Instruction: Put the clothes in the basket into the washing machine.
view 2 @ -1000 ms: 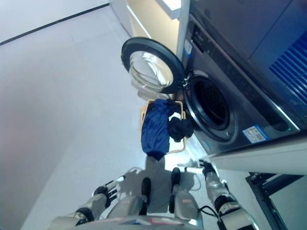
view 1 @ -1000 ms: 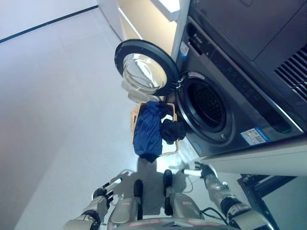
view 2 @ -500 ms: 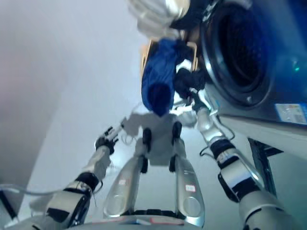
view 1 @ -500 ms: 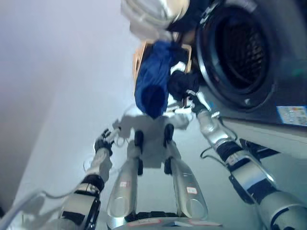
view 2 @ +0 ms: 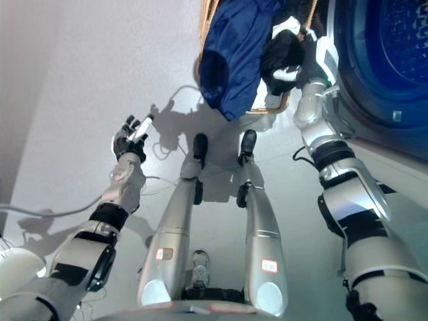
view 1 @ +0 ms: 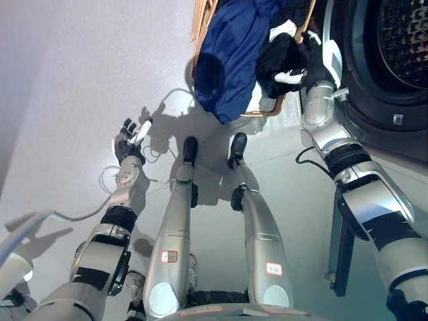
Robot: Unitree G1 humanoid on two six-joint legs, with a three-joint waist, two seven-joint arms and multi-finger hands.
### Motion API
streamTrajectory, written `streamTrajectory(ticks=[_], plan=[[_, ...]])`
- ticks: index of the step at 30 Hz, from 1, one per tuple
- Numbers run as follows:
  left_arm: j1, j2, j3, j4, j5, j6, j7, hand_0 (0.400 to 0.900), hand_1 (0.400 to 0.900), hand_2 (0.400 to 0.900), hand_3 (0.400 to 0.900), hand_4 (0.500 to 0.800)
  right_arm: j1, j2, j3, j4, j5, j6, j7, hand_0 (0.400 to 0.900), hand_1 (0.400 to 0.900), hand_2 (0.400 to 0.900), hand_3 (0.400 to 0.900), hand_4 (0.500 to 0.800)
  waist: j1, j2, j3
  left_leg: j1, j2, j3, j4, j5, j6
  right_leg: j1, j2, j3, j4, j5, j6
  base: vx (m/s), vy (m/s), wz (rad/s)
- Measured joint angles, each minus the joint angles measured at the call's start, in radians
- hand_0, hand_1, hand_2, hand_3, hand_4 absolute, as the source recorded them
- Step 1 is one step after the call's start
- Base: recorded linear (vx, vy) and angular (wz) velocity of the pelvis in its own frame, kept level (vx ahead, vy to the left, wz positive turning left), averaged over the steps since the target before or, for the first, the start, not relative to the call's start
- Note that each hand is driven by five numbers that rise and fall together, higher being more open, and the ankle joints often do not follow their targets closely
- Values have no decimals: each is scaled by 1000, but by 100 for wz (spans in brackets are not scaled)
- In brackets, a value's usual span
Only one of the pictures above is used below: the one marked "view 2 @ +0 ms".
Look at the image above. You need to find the robot right silver leg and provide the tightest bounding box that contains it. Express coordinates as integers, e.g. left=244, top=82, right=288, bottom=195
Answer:
left=235, top=129, right=290, bottom=317

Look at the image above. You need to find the dark grey washing machine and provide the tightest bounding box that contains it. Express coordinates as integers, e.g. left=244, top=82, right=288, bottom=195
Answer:
left=326, top=0, right=428, bottom=148

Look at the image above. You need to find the white garment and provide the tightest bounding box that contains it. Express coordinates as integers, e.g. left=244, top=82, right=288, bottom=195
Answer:
left=271, top=17, right=302, bottom=37

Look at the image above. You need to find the black garment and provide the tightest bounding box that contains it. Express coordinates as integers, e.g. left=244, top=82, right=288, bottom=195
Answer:
left=259, top=30, right=306, bottom=97
left=274, top=0, right=316, bottom=21

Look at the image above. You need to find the wicker laundry basket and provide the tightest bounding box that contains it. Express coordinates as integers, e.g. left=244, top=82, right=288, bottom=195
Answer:
left=197, top=0, right=318, bottom=116

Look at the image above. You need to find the robot silver leg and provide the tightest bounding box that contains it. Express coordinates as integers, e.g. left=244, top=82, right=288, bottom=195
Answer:
left=235, top=129, right=290, bottom=317
left=136, top=132, right=210, bottom=307

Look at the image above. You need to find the robot left black hand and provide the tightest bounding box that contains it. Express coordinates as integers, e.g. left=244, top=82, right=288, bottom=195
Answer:
left=112, top=113, right=156, bottom=165

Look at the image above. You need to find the robot silver torso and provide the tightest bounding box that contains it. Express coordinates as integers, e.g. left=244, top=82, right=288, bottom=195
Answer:
left=100, top=249, right=268, bottom=321

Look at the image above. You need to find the robot left silver leg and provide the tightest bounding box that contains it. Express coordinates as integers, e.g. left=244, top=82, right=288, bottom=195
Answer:
left=136, top=132, right=210, bottom=307

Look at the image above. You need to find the robot right black hand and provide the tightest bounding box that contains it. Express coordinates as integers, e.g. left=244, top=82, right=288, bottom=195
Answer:
left=271, top=28, right=340, bottom=89

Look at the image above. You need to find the blue garment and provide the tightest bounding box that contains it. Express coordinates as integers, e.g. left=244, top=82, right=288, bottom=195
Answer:
left=199, top=0, right=282, bottom=122

